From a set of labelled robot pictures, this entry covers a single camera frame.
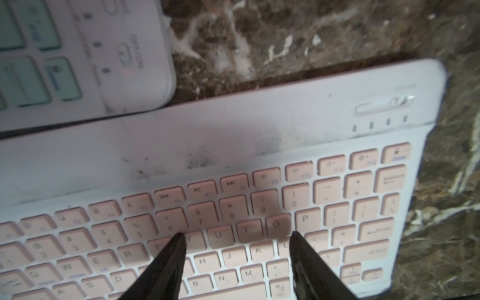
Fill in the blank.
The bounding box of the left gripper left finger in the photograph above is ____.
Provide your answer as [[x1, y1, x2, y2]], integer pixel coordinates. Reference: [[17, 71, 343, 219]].
[[119, 233, 186, 300]]

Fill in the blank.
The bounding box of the pink keyboard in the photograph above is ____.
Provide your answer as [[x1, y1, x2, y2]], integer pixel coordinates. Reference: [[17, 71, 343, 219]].
[[1, 59, 448, 300]]

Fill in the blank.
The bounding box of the green keyboard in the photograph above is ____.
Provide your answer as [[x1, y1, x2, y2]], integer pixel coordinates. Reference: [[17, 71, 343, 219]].
[[1, 1, 177, 132]]

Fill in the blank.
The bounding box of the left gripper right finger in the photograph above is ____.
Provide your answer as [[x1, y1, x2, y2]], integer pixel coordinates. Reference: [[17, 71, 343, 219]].
[[289, 231, 358, 300]]

